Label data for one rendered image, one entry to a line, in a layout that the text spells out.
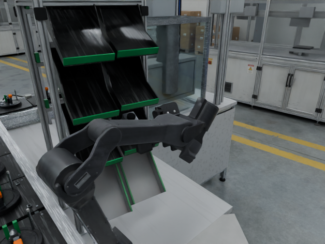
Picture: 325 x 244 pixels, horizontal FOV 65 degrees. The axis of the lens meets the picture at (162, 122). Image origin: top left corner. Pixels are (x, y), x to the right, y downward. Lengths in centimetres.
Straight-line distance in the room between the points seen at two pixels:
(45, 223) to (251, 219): 178
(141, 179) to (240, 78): 374
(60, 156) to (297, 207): 242
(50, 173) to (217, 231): 80
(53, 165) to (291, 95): 412
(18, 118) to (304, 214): 240
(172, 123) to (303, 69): 379
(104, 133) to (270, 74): 407
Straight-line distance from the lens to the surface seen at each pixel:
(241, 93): 461
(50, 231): 98
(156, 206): 115
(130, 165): 99
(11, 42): 1012
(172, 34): 174
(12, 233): 91
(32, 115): 204
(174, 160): 195
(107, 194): 94
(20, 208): 111
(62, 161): 39
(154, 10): 172
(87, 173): 39
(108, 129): 40
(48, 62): 77
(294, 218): 256
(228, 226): 110
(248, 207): 251
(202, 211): 114
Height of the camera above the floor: 165
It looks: 25 degrees down
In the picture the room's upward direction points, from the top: straight up
